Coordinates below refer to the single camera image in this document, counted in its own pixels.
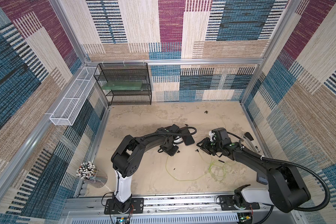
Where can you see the grey blue box device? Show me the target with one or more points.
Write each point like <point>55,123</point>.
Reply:
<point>261,178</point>

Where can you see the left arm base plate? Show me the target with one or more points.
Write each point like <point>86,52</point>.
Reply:
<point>132,205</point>

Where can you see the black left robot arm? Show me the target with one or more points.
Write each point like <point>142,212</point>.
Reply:
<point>128,156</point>

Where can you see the clear cup of coloured sticks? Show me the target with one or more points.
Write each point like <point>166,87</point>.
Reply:
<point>90,174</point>

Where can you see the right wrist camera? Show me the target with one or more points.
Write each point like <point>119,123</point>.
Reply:
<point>220,135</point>

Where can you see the black wire mesh shelf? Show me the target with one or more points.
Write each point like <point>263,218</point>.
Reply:
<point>109,72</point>

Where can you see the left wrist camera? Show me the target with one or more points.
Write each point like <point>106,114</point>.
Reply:
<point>173,129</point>

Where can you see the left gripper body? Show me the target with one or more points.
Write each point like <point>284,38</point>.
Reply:
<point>171,151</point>

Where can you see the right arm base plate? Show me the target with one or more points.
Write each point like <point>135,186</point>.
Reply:
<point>235,203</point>

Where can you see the purple smartphone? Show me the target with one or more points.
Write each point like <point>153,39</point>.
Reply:
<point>187,135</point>

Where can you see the green board on shelf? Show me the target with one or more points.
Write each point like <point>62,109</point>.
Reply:
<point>122,85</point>

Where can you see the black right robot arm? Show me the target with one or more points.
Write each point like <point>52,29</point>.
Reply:
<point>286,188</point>

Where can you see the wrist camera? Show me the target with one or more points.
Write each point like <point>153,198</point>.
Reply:
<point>173,129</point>
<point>220,135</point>

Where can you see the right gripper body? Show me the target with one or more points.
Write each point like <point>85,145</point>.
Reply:
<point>208,145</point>

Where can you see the white wire mesh basket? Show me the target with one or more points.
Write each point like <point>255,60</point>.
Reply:
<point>71,104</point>

